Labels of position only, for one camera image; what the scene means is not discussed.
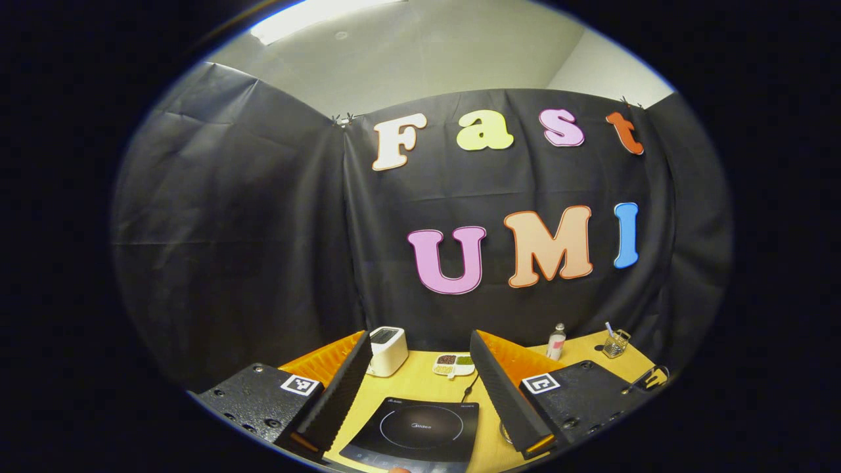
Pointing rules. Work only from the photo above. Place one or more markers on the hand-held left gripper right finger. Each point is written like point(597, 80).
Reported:
point(499, 394)

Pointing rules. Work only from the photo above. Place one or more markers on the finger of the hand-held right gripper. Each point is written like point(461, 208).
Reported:
point(660, 381)

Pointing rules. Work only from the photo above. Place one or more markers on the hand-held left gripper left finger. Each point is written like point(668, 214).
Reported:
point(341, 387)

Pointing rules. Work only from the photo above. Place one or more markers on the black induction cooktop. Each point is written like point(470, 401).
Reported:
point(420, 427)

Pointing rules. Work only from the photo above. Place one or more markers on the white divided dish of beans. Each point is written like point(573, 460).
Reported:
point(453, 364)

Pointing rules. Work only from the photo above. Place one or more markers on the white toaster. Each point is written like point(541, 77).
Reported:
point(389, 351)

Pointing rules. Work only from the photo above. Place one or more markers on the clear bottle with pink label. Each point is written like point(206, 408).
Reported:
point(556, 345)

